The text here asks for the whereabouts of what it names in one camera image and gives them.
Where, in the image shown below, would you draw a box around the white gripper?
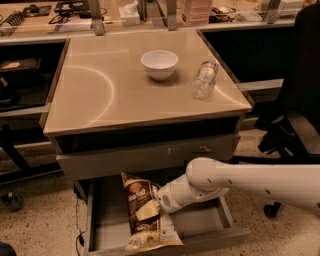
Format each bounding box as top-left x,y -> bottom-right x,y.
136,183 -> 186,221

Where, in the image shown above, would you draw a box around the brown chip bag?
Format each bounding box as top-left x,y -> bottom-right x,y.
121,172 -> 183,253

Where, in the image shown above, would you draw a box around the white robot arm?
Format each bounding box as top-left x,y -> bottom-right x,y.
136,157 -> 320,220

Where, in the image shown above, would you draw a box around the open middle drawer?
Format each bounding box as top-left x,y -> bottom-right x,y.
84,174 -> 250,256

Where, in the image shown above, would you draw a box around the grey drawer cabinet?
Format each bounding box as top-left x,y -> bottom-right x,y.
39,29 -> 255,256

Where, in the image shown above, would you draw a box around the clear plastic bottle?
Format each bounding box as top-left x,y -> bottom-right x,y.
191,59 -> 219,100

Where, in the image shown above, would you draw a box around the white bowl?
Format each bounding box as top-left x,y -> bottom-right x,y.
141,50 -> 179,81

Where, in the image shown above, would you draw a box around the black office chair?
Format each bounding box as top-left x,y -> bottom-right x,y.
229,2 -> 320,219

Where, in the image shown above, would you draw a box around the white tissue box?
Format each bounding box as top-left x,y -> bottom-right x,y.
118,0 -> 140,26

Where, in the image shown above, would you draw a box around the pink stacked boxes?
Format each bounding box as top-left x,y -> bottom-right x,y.
179,0 -> 211,25

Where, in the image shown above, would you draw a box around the black cable on floor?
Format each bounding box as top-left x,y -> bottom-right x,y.
74,196 -> 86,256

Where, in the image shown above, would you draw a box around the black table leg frame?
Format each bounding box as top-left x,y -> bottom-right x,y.
0,124 -> 60,184

